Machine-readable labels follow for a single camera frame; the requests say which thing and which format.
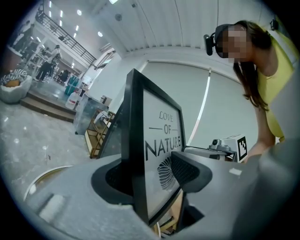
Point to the black wall camera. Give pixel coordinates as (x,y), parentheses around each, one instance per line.
(273,24)

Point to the black metal railing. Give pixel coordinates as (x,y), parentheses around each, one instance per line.
(68,37)

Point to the black head-worn camera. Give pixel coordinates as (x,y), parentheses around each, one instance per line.
(214,39)

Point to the clear water jug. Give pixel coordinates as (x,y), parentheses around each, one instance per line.
(71,101)

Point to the person's right forearm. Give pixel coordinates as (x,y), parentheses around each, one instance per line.
(263,138)

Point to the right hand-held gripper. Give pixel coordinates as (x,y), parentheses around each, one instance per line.
(230,146)

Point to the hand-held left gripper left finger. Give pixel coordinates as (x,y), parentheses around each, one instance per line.
(112,181)

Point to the wooden rack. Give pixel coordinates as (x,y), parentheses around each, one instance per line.
(98,133)

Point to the person's yellow sleeveless top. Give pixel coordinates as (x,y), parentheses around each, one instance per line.
(279,70)

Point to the striped cushion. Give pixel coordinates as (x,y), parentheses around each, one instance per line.
(12,75)

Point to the teal container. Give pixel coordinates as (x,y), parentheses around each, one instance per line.
(73,84)

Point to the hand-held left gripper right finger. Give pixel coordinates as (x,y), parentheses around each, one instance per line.
(187,170)

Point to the clear plastic box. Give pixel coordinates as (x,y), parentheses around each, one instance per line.
(87,110)

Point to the black picture frame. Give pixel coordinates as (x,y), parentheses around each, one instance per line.
(161,112)

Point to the raised step platform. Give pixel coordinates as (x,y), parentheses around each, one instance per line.
(47,103)

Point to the round ceiling detector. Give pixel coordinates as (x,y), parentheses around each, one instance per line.
(118,17)

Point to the white beanbag chair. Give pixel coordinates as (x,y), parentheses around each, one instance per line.
(14,90)

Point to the white pole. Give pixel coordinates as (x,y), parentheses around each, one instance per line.
(204,98)

